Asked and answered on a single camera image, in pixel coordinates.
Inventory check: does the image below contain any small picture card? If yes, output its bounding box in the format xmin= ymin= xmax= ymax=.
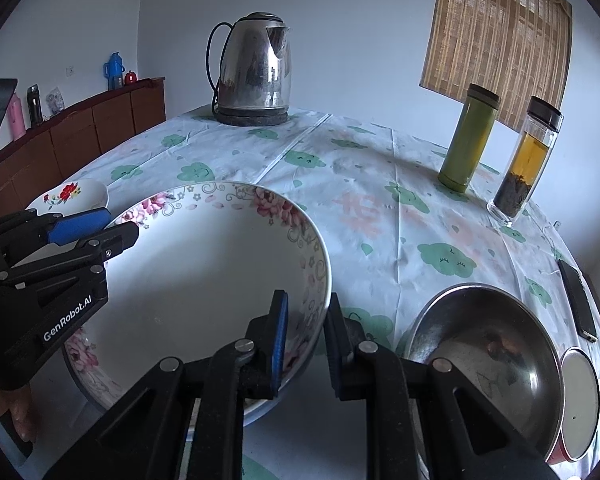
xmin=45 ymin=87 xmax=65 ymax=116

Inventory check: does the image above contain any stainless steel bowl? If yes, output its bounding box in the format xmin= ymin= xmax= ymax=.
xmin=402 ymin=284 xmax=566 ymax=463

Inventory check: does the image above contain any bamboo roller blind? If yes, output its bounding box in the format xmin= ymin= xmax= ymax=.
xmin=419 ymin=0 xmax=573 ymax=133

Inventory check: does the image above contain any cloud-print tablecloth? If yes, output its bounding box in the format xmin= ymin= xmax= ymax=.
xmin=27 ymin=105 xmax=600 ymax=480

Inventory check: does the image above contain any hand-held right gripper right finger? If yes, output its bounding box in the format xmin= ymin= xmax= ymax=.
xmin=324 ymin=292 xmax=561 ymax=480

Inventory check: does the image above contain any black smartphone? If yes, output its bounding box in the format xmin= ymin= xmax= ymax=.
xmin=557 ymin=259 xmax=599 ymax=343

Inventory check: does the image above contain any blue thermos jug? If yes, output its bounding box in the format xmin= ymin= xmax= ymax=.
xmin=104 ymin=51 xmax=126 ymax=91

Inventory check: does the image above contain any stainless steel electric kettle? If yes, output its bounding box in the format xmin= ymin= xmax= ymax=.
xmin=206 ymin=11 xmax=292 ymax=111

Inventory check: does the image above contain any person's left hand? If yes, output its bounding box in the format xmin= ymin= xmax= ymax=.
xmin=5 ymin=385 xmax=36 ymax=445

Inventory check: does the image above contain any red-lined bowl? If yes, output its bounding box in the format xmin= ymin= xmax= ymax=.
xmin=545 ymin=432 xmax=573 ymax=465

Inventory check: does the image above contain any glass tea bottle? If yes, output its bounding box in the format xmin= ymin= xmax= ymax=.
xmin=486 ymin=96 xmax=564 ymax=228

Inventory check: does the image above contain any large pink floral bowl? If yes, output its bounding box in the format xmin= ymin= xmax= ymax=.
xmin=62 ymin=182 xmax=331 ymax=428

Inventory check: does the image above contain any white red-flower plate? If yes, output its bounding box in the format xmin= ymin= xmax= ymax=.
xmin=26 ymin=178 xmax=110 ymax=218

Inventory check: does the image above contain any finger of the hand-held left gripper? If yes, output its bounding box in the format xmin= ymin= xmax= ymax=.
xmin=0 ymin=222 xmax=140 ymax=288
xmin=0 ymin=208 xmax=111 ymax=263

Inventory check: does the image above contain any dark kettle base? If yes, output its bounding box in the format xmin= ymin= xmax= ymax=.
xmin=215 ymin=104 xmax=289 ymax=127

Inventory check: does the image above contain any white enamel bowl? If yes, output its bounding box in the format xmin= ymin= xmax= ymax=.
xmin=560 ymin=347 xmax=600 ymax=463

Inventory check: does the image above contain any pink bottle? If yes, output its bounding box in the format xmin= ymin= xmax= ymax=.
xmin=7 ymin=92 xmax=27 ymax=139

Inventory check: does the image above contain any black bottle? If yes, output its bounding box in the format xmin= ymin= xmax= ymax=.
xmin=26 ymin=85 xmax=43 ymax=128

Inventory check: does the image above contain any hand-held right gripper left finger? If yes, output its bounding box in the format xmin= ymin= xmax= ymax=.
xmin=42 ymin=290 xmax=291 ymax=480

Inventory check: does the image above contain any brown wooden sideboard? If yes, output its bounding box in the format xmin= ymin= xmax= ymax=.
xmin=0 ymin=76 xmax=167 ymax=221

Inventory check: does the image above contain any green thermos bottle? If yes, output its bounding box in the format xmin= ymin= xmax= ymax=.
xmin=438 ymin=83 xmax=501 ymax=193

